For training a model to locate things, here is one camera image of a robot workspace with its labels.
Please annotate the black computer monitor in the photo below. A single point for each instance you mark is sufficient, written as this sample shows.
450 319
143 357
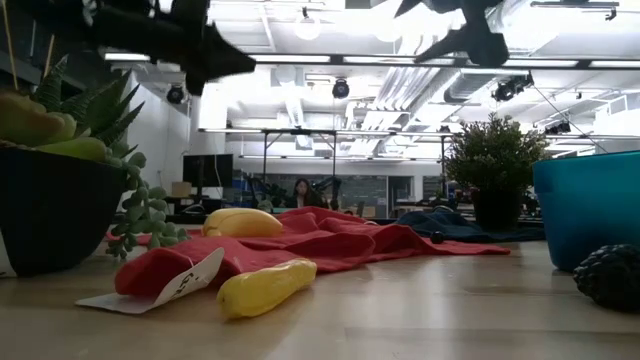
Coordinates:
207 170

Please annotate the navy blue cloth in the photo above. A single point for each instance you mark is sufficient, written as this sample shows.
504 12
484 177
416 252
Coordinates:
470 231

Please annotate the red cloth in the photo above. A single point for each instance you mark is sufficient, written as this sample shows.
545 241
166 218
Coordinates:
320 240

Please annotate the overhead light bar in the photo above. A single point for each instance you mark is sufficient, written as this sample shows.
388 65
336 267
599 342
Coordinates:
375 59

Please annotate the yellow toy squash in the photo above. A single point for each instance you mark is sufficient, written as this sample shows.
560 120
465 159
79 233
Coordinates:
260 290

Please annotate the black overhead bar fixture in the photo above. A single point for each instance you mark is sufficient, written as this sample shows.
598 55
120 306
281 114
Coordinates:
575 4

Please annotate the yellow toy banana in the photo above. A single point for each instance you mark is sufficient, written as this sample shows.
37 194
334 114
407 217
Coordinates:
240 223

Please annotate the white globe ceiling lamp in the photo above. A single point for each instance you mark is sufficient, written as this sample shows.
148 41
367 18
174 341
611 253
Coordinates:
307 27

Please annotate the black background workstation frame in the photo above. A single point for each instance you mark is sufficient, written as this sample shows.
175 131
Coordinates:
300 132

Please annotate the bushy green potted plant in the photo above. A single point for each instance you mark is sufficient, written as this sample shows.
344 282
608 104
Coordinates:
492 165

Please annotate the person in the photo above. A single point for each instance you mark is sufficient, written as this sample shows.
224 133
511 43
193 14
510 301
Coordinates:
302 194

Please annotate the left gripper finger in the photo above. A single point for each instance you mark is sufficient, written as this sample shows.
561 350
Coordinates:
196 77
225 55

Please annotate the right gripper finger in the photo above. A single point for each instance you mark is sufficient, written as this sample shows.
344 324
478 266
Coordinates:
435 6
475 50

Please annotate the small dark toy berry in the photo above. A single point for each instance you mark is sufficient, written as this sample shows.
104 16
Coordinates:
437 238

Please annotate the dark pine cone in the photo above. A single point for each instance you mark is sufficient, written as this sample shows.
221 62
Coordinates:
610 277

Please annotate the large black ceiling spotlight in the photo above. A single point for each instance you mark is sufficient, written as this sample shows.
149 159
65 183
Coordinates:
510 89

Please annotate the succulent plant in black pot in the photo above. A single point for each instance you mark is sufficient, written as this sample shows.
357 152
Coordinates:
50 210

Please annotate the cardboard box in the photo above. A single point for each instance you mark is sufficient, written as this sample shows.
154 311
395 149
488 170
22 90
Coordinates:
181 190

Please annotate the teal plastic tupperware container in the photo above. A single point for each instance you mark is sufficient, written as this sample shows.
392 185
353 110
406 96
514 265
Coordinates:
590 210

